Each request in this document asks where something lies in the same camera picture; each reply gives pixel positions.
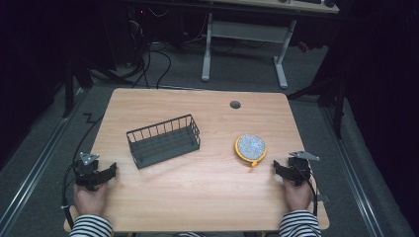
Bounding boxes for black floor cables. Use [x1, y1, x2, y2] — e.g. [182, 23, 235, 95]
[129, 13, 173, 90]

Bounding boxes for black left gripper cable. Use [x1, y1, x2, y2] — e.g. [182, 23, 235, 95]
[60, 115, 105, 230]

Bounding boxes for dark wire basket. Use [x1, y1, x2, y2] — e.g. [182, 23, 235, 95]
[126, 114, 202, 170]

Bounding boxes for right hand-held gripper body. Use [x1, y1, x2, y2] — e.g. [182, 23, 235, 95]
[288, 150, 321, 188]

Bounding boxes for person's right hand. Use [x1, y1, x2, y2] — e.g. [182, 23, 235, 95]
[283, 178, 314, 212]

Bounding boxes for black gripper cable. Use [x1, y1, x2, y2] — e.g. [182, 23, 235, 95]
[291, 162, 319, 217]
[60, 115, 105, 230]

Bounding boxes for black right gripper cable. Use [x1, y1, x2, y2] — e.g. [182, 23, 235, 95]
[291, 162, 319, 217]

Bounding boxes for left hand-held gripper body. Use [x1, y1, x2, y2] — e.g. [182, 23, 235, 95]
[74, 151, 101, 192]

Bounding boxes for black stand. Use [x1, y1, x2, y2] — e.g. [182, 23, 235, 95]
[287, 73, 348, 140]
[61, 56, 95, 119]

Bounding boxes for metal floor rail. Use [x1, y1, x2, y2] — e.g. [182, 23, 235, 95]
[319, 106, 385, 237]
[0, 88, 87, 228]

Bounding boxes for person's left hand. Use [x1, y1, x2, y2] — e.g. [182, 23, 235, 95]
[73, 182, 110, 217]

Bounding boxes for white-legged desk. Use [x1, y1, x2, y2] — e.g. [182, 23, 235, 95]
[201, 0, 340, 90]

